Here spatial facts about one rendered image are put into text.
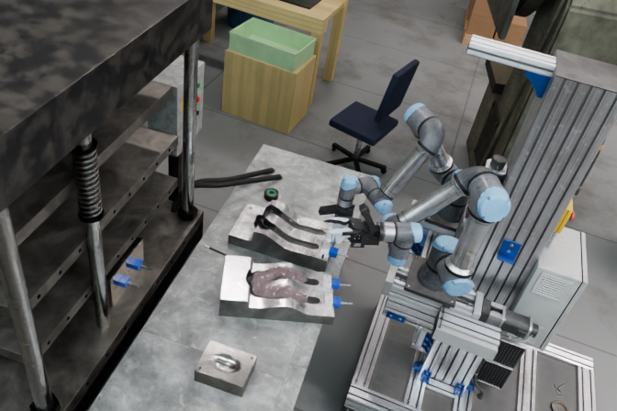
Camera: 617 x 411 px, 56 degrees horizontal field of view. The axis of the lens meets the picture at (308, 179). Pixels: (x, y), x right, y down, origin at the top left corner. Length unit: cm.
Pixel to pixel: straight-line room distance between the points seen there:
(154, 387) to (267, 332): 51
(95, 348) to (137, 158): 80
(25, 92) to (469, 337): 191
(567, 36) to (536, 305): 193
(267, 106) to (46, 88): 356
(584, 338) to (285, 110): 286
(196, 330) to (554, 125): 163
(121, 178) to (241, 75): 276
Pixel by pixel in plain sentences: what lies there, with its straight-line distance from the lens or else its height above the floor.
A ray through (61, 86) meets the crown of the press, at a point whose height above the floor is 200.
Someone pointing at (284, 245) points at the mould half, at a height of 89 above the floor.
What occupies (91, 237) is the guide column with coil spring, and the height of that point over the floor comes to 131.
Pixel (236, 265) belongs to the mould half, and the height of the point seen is 91.
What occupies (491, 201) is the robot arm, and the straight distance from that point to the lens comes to 210.
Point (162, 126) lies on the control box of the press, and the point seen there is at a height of 123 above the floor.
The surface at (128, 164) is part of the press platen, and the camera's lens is 257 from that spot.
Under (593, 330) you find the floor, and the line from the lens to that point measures 439.
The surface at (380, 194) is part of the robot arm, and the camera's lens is 262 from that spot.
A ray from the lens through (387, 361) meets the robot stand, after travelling 334.
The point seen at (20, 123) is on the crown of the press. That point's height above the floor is 200.
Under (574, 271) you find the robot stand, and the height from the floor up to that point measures 123.
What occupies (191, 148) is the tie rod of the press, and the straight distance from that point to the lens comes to 276.
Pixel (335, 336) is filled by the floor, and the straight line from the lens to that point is 363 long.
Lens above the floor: 285
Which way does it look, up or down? 38 degrees down
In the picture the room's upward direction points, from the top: 11 degrees clockwise
